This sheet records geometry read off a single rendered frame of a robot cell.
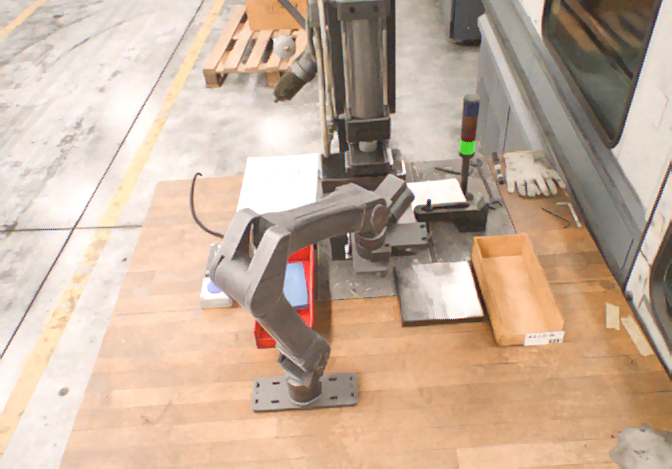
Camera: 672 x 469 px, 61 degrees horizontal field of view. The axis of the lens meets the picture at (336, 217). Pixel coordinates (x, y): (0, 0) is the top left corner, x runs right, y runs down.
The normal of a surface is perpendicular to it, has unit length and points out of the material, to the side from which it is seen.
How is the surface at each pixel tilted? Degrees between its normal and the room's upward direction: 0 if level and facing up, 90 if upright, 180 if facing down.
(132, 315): 0
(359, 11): 90
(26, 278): 0
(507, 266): 0
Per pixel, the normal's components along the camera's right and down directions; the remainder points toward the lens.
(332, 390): -0.07, -0.76
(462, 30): -0.03, 0.65
